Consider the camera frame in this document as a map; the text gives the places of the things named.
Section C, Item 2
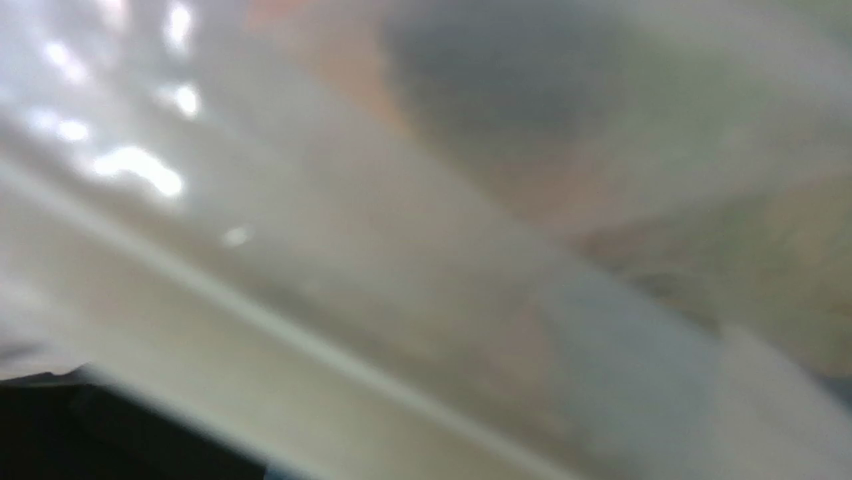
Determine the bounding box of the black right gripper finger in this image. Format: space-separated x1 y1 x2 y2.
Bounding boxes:
1 370 273 479

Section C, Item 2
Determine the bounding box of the clear dotted zip bag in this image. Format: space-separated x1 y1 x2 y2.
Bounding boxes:
1 1 851 479

